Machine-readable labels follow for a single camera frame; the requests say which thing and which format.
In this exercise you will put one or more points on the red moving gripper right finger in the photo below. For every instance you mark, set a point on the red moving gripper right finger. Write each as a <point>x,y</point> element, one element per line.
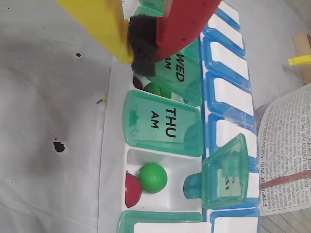
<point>179,26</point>

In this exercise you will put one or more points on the green ball pill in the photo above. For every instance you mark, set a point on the green ball pill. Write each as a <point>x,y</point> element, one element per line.
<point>153,88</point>
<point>153,177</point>

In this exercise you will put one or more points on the small yellow plastic piece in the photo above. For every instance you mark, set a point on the small yellow plastic piece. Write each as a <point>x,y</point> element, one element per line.
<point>300,60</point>

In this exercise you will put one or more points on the white tablecloth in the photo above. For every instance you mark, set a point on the white tablecloth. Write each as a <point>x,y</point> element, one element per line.
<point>48,97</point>

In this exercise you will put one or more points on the printed newspaper sheet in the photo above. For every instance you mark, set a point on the printed newspaper sheet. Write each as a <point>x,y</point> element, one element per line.
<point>286,145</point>

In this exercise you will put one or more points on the red ball pill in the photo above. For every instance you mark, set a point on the red ball pill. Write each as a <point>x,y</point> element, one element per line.
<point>138,83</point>
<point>132,191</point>

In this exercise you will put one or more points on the weekly pill organizer box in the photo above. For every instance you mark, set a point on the weekly pill organizer box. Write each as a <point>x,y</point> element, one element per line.
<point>165,131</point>

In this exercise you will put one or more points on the pale wooden block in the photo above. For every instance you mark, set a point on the pale wooden block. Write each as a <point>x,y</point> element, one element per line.
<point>302,48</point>

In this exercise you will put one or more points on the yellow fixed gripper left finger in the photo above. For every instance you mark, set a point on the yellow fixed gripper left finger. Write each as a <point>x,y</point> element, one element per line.
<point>102,26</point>

